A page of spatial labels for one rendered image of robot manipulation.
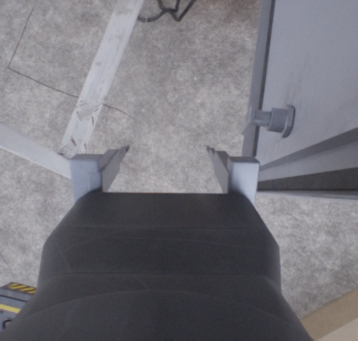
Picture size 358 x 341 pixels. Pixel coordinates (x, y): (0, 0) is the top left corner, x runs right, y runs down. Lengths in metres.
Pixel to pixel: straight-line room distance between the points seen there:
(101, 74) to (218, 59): 0.50
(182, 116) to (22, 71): 0.76
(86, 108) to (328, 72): 0.80
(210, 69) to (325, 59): 0.96
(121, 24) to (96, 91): 0.25
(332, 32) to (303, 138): 0.07
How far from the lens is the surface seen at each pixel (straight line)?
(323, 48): 0.22
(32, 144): 0.75
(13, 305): 0.95
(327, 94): 0.19
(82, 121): 0.91
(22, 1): 1.59
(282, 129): 0.25
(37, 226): 1.25
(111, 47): 0.98
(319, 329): 1.12
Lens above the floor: 1.04
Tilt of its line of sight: 82 degrees down
